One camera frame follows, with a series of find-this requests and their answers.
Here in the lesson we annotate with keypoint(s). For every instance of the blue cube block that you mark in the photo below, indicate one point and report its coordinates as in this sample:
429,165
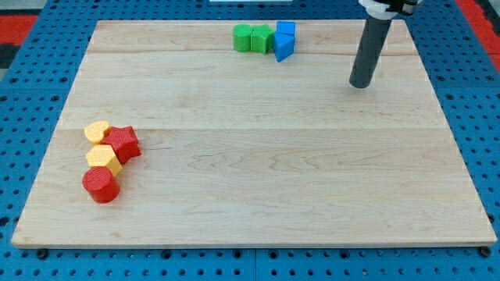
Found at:
286,27

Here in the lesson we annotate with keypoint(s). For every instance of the yellow heart block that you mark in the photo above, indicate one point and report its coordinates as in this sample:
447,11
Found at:
97,131

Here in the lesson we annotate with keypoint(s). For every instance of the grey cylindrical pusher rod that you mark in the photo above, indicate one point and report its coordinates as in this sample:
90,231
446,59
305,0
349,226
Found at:
371,43

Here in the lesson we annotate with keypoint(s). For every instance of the red cylinder block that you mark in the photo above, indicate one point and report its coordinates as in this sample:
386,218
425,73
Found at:
101,184

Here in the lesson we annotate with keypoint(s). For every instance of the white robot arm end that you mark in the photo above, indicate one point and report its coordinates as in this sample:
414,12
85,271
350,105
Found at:
388,9

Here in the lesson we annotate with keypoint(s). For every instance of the green star block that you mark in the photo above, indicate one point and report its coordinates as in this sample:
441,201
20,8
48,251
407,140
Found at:
262,38

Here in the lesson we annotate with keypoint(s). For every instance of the light wooden board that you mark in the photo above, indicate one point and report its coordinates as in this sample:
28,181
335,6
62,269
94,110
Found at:
241,151

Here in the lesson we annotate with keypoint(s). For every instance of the blue triangle block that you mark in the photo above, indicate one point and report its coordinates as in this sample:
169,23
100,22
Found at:
284,46

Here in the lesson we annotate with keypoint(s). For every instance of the red star block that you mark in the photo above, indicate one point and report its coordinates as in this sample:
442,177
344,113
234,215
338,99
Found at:
124,142

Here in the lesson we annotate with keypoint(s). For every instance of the yellow hexagon block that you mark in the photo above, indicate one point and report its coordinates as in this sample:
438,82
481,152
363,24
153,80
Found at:
103,155

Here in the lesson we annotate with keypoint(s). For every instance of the green cylinder block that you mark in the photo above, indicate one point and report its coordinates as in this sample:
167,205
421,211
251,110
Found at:
242,37

